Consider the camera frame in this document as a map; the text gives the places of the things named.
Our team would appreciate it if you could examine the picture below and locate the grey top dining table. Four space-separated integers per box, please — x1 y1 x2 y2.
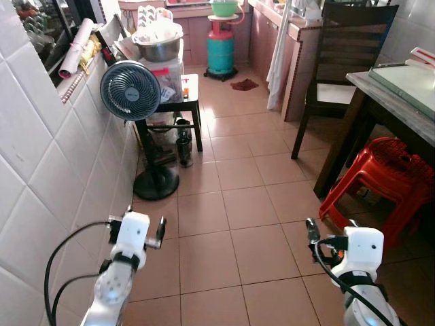
313 65 435 200

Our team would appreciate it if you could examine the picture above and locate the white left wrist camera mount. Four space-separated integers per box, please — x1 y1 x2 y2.
117 211 151 257

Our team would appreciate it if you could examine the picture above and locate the pale green cutting mat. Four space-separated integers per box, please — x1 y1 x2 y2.
368 62 435 117

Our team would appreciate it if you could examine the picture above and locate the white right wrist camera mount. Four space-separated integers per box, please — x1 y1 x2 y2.
344 227 385 276

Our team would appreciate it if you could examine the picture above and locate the green plastic bowl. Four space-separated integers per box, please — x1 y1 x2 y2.
210 0 239 18

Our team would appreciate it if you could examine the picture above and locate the white hanging towel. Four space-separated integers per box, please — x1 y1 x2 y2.
266 0 294 111

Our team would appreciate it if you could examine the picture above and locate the large metal bowl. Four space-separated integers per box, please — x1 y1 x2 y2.
132 31 184 64

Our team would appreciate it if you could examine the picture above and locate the dark wooden chair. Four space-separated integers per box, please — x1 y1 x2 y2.
291 3 401 161

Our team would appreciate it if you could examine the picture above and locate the red plastic stool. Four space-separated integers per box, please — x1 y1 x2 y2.
319 137 435 249

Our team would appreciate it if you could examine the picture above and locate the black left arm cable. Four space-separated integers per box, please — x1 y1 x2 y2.
43 221 114 326

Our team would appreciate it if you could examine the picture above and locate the dark red floor rag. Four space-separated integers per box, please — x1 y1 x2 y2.
230 78 260 92

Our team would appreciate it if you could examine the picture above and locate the white box with red print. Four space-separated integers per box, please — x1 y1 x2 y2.
408 47 435 70

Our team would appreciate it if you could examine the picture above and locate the grey pedestal fan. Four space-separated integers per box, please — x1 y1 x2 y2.
100 60 181 201

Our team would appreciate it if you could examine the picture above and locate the white plastic items pile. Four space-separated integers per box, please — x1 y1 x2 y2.
135 6 182 43

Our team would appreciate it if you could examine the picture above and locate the clear plastic storage box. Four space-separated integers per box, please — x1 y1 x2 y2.
139 57 186 104

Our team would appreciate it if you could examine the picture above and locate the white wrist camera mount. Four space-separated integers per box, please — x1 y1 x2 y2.
117 211 151 257
344 227 385 276

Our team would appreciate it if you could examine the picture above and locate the dark bottle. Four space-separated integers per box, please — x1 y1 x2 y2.
175 119 194 168

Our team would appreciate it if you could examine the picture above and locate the teal gas cylinder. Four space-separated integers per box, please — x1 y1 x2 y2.
205 16 237 82

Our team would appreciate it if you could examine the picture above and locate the small black side table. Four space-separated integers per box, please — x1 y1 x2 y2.
135 73 204 154

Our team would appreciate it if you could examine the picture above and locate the rolled white paper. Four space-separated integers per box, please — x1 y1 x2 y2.
58 18 97 79

